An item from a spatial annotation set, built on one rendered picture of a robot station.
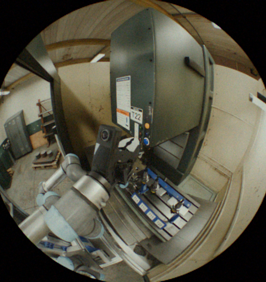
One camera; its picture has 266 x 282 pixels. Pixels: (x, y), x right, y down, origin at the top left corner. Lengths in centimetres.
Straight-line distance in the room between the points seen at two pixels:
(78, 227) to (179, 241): 98
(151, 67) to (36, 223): 64
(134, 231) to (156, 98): 108
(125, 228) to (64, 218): 95
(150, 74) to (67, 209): 47
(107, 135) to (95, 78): 151
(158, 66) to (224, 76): 105
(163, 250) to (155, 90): 116
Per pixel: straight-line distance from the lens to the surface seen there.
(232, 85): 135
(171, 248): 107
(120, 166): 23
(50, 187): 86
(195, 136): 108
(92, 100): 165
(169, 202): 69
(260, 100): 84
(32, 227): 35
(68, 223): 19
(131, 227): 110
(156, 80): 41
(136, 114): 50
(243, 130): 135
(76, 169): 63
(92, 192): 19
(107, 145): 20
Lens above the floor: 181
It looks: 30 degrees down
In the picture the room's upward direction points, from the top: straight up
